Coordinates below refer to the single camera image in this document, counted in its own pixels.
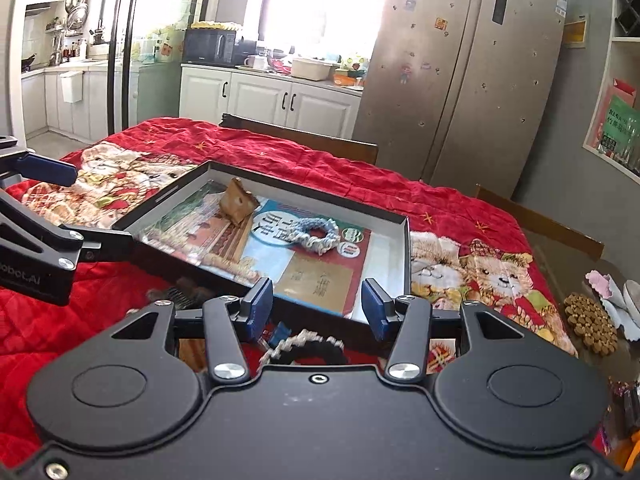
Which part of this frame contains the blue binder clip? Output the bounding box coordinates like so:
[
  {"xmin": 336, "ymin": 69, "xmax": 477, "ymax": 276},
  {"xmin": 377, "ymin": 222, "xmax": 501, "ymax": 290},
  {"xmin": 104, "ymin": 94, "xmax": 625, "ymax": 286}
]
[{"xmin": 256, "ymin": 322, "xmax": 292, "ymax": 352}]

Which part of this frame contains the black white-trimmed scrunchie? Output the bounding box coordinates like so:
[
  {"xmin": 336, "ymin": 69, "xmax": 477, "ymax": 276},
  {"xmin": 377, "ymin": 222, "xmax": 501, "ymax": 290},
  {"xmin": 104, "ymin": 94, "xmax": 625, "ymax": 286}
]
[{"xmin": 259, "ymin": 330, "xmax": 348, "ymax": 367}]

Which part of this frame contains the brown pyramid paper packet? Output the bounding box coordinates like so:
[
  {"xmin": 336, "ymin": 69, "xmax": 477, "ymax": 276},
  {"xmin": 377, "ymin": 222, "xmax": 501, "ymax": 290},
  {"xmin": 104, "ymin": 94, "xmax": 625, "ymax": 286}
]
[{"xmin": 219, "ymin": 177, "xmax": 259, "ymax": 226}]

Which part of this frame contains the light blue knitted scrunchie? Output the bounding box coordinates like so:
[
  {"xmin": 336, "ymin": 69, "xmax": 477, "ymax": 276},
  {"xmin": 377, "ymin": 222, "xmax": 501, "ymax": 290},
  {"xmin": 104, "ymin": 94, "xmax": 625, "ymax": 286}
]
[{"xmin": 285, "ymin": 217, "xmax": 341, "ymax": 256}]

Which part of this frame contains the black shallow cardboard box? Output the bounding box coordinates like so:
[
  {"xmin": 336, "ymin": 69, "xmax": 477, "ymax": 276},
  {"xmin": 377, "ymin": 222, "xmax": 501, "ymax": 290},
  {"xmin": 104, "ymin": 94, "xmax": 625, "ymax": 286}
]
[{"xmin": 114, "ymin": 162, "xmax": 410, "ymax": 353}]

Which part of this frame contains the red quilted bear blanket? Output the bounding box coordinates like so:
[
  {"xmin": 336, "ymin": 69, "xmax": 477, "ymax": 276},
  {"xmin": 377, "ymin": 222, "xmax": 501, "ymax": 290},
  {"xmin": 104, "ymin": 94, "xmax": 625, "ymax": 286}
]
[{"xmin": 1, "ymin": 118, "xmax": 574, "ymax": 467}]

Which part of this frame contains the dark wooden chair back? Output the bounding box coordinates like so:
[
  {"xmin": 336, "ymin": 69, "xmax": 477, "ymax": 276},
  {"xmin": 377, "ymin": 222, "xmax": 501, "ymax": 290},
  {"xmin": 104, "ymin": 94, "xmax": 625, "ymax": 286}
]
[{"xmin": 219, "ymin": 113, "xmax": 378, "ymax": 165}]

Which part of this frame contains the wooden bead trivet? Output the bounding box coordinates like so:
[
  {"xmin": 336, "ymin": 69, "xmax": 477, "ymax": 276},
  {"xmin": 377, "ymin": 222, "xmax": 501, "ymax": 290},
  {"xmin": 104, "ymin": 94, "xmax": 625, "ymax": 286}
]
[{"xmin": 563, "ymin": 294, "xmax": 618, "ymax": 356}]

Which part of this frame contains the white kitchen cabinet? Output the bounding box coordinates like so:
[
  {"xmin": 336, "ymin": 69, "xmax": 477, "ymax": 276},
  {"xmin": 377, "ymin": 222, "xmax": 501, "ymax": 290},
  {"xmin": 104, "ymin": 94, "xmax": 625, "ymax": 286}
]
[{"xmin": 179, "ymin": 64, "xmax": 361, "ymax": 139}]

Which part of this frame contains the pink scalloped paper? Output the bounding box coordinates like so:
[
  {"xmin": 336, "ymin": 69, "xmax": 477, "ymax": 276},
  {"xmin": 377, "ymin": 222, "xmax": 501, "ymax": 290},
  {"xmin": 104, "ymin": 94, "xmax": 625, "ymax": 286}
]
[{"xmin": 586, "ymin": 270, "xmax": 640, "ymax": 342}]

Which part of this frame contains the black microwave oven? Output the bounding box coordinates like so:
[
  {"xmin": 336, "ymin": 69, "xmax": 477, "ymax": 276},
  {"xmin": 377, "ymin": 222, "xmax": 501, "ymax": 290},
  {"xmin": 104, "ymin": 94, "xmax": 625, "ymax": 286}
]
[{"xmin": 182, "ymin": 28, "xmax": 236, "ymax": 66}]

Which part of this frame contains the grey ceramic plate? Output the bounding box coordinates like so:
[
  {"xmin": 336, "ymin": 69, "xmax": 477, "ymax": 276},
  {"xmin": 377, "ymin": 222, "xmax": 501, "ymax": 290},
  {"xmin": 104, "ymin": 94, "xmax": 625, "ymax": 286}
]
[{"xmin": 623, "ymin": 280, "xmax": 640, "ymax": 326}]

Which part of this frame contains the white mug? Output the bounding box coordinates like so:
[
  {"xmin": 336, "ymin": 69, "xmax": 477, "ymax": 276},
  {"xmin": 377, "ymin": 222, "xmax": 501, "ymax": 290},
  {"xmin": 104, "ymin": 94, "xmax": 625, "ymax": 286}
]
[{"xmin": 244, "ymin": 54, "xmax": 269, "ymax": 72}]

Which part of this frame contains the orange bowl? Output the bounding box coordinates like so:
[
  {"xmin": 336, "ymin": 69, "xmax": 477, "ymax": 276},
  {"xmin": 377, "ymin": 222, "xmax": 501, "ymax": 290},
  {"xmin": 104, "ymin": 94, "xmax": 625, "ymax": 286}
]
[{"xmin": 333, "ymin": 70, "xmax": 360, "ymax": 87}]

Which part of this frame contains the beige plastic basin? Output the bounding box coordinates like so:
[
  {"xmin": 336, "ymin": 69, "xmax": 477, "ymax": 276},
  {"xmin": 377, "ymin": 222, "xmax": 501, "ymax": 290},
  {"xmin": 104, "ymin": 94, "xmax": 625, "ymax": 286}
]
[{"xmin": 290, "ymin": 58, "xmax": 334, "ymax": 81}]

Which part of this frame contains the steel double-door refrigerator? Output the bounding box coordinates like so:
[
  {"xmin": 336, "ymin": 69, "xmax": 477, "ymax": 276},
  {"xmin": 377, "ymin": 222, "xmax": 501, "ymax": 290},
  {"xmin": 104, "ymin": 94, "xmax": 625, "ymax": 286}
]
[{"xmin": 354, "ymin": 0, "xmax": 567, "ymax": 197}]

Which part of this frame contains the green paper sign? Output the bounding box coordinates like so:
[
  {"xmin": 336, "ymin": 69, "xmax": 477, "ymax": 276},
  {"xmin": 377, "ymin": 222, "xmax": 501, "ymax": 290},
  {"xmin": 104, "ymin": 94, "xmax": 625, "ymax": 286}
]
[{"xmin": 598, "ymin": 96, "xmax": 639, "ymax": 165}]

